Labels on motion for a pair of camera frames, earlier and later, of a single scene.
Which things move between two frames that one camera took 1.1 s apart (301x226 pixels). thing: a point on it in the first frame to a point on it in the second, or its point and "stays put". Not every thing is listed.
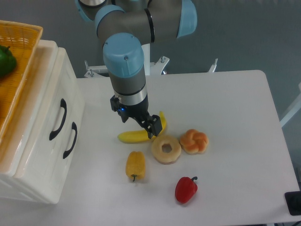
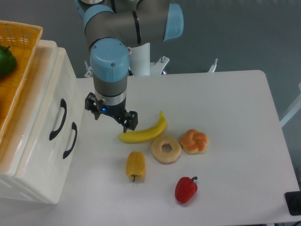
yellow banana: (142, 136) stays put
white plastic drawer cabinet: (36, 151) stays put
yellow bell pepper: (135, 165) stays put
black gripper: (152, 124) to (114, 107)
